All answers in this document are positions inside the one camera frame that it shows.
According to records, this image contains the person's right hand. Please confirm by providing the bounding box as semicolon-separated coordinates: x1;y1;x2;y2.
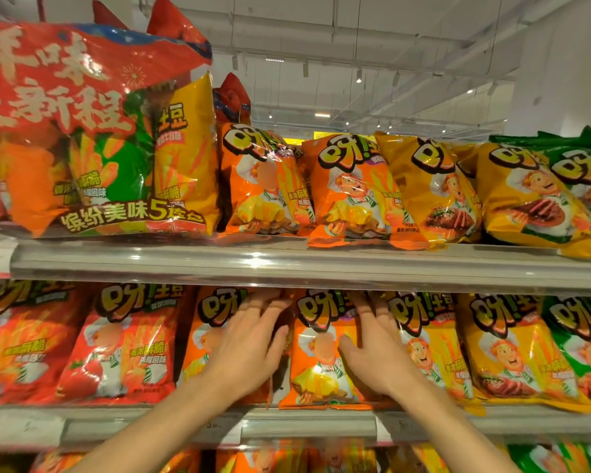
338;292;427;400

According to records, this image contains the person's left hand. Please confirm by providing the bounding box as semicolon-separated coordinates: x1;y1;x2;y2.
203;289;294;405

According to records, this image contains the orange snack bag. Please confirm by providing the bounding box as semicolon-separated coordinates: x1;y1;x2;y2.
29;450;85;473
307;440;379;473
278;289;382;411
300;134;427;251
176;286;289;405
218;122;317;238
216;442;307;473

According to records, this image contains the person's right forearm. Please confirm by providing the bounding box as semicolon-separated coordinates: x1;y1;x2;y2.
386;372;524;473

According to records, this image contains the person's left forearm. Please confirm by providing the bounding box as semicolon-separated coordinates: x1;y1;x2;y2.
65;372;259;473

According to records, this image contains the yellow snack bag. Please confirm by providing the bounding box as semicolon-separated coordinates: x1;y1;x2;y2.
460;143;591;261
374;132;483;247
455;294;591;415
382;292;487;417
383;442;450;473

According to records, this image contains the grey metal shelf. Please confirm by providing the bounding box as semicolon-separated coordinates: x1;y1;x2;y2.
0;401;591;451
0;226;591;297

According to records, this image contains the red snack bag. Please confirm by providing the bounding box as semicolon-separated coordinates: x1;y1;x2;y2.
0;280;87;405
55;283;190;405

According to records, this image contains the green snack bag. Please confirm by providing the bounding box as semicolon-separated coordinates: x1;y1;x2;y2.
506;440;591;473
489;125;591;242
541;295;591;407

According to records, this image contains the large red snack multipack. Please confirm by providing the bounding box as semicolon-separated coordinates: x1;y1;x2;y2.
0;0;221;239
213;72;253;143

